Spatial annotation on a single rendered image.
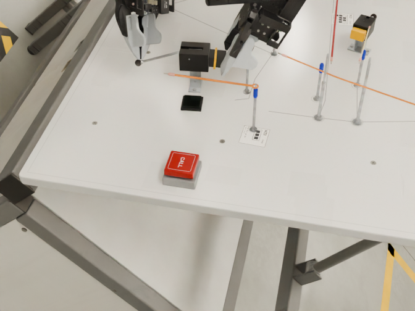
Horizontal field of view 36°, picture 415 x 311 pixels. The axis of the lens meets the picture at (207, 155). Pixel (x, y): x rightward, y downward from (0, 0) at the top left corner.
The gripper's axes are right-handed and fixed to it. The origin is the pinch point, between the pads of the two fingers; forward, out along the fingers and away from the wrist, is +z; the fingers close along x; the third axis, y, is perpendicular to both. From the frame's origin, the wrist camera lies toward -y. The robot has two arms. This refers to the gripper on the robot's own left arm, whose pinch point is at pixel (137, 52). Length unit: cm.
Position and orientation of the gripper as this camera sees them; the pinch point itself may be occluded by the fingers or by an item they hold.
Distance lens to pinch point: 126.0
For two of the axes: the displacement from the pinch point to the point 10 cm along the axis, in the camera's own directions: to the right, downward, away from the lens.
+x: 7.7, -2.4, 5.9
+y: 6.3, 3.4, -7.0
